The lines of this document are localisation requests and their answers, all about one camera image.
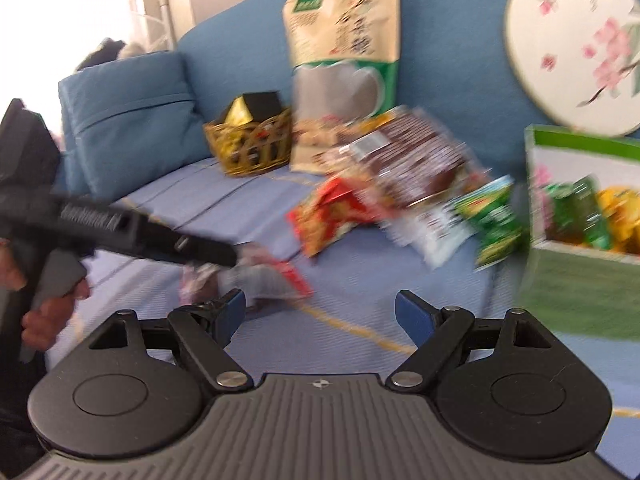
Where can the clear biscuit packet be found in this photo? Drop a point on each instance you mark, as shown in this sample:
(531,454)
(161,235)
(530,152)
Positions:
(320,140)

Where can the red trimmed dates packet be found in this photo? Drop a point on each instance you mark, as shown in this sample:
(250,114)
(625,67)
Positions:
(270,280)

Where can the blue sofa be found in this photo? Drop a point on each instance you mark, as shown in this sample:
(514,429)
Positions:
(450,35)

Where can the red orange snack packet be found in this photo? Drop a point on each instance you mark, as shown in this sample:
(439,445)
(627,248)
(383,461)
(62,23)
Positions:
(325,215)

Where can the green snack packet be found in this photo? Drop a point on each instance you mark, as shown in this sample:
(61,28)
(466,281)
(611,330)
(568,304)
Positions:
(495,220)
(575,215)

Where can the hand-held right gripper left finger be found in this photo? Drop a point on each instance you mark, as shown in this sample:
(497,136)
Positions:
(232,315)

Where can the yellow chips packet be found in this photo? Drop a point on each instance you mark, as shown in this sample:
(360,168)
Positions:
(622,215)

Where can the blue cushion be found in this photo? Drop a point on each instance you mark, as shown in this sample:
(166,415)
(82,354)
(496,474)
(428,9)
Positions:
(130,125)

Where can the round floral fan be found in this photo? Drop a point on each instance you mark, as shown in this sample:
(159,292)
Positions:
(560,60)

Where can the dark cloth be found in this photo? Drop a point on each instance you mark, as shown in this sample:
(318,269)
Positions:
(105,55)

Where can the white printed snack packet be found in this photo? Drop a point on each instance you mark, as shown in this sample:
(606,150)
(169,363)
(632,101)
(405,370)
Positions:
(430,235)

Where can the dark brown snack packet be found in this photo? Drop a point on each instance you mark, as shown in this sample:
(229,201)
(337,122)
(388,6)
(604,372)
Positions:
(415,160)

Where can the woven brown basket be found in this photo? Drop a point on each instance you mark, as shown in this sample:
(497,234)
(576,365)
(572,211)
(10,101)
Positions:
(250,155)

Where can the person's left hand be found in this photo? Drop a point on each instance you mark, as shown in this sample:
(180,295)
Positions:
(45,325)

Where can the black gold small box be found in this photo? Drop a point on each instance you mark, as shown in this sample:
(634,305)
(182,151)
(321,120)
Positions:
(265,102)

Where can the green cardboard box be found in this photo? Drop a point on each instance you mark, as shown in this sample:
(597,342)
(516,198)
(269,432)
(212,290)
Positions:
(575,300)

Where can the beige green grain pouch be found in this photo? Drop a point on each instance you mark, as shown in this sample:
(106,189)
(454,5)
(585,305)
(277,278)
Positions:
(340,25)

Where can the pink clear snack packet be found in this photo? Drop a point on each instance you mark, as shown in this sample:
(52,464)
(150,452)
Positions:
(540,180)

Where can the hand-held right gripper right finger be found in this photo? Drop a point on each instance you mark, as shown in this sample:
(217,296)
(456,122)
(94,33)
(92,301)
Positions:
(412,317)

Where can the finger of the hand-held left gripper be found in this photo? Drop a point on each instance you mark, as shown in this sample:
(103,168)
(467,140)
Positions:
(200,250)

